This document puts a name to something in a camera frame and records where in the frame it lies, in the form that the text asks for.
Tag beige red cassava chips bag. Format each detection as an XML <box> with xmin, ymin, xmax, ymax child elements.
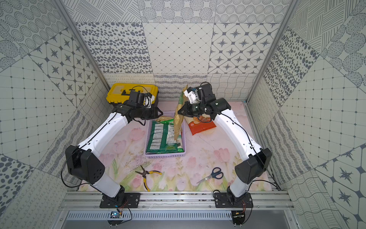
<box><xmin>184</xmin><ymin>114</ymin><xmax>216</xmax><ymax>135</ymax></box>

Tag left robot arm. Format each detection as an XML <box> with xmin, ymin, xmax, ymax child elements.
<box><xmin>64</xmin><ymin>89</ymin><xmax>163</xmax><ymax>203</ymax></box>

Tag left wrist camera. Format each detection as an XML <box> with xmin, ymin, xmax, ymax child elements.
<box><xmin>144</xmin><ymin>93</ymin><xmax>155</xmax><ymax>108</ymax></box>

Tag aluminium mounting rail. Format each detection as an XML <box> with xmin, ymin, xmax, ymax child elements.
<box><xmin>60</xmin><ymin>191</ymin><xmax>295</xmax><ymax>210</ymax></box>

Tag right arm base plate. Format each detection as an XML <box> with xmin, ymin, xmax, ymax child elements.
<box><xmin>213</xmin><ymin>191</ymin><xmax>253</xmax><ymax>209</ymax></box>

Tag blue handled scissors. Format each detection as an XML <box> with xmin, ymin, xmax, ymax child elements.
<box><xmin>197</xmin><ymin>167</ymin><xmax>224</xmax><ymax>184</ymax></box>

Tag yellow and black toolbox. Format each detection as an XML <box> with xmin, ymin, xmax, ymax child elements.
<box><xmin>106</xmin><ymin>83</ymin><xmax>159</xmax><ymax>105</ymax></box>

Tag yellow handled pliers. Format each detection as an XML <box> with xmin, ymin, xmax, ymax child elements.
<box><xmin>136</xmin><ymin>166</ymin><xmax>162</xmax><ymax>192</ymax></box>

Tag gold foil chips bag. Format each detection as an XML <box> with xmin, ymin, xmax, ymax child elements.
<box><xmin>173</xmin><ymin>85</ymin><xmax>188</xmax><ymax>141</ymax></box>

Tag left small circuit board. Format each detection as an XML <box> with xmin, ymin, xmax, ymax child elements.
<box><xmin>107</xmin><ymin>211</ymin><xmax>123</xmax><ymax>226</ymax></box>

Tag lilac plastic basket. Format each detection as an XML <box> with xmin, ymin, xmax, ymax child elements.
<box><xmin>144</xmin><ymin>111</ymin><xmax>186</xmax><ymax>158</ymax></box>

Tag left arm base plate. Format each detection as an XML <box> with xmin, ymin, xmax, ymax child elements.
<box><xmin>100</xmin><ymin>193</ymin><xmax>141</xmax><ymax>209</ymax></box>

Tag dark green striped snack bag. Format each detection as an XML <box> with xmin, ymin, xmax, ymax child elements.
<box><xmin>145</xmin><ymin>120</ymin><xmax>185</xmax><ymax>155</ymax></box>

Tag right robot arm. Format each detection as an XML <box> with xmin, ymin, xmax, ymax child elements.
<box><xmin>178</xmin><ymin>82</ymin><xmax>272</xmax><ymax>203</ymax></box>

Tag right small circuit board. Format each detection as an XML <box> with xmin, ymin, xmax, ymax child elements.
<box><xmin>231</xmin><ymin>211</ymin><xmax>246</xmax><ymax>227</ymax></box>

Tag white slotted cable duct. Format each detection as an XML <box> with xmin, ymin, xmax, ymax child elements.
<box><xmin>67</xmin><ymin>210</ymin><xmax>232</xmax><ymax>220</ymax></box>

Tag red gold chips bag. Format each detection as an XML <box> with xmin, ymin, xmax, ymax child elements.
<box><xmin>155</xmin><ymin>116</ymin><xmax>174</xmax><ymax>124</ymax></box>

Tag small circuit board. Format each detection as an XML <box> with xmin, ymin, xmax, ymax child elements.
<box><xmin>231</xmin><ymin>211</ymin><xmax>246</xmax><ymax>227</ymax></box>
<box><xmin>107</xmin><ymin>211</ymin><xmax>123</xmax><ymax>226</ymax></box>

